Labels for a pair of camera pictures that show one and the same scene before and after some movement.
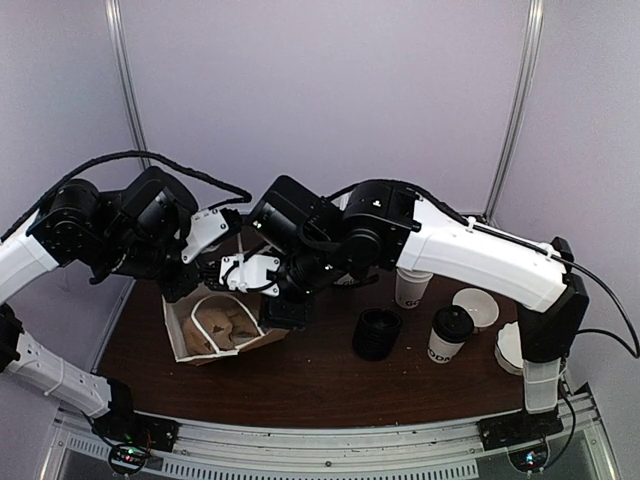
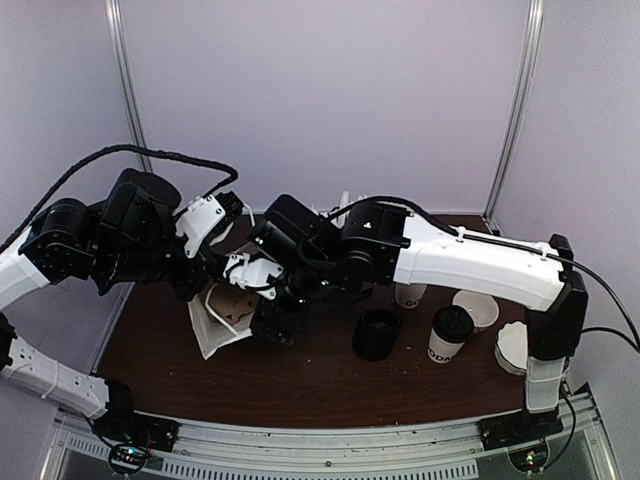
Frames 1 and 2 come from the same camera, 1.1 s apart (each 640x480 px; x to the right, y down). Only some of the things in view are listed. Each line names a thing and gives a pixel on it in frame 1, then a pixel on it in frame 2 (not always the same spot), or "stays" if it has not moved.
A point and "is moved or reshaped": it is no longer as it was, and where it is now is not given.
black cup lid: [453, 324] stays
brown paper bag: [206, 324] is moved or reshaped
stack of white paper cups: [410, 286] stays
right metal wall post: [535, 13] stays
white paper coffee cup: [441, 351] stays
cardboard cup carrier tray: [226, 328] → [230, 301]
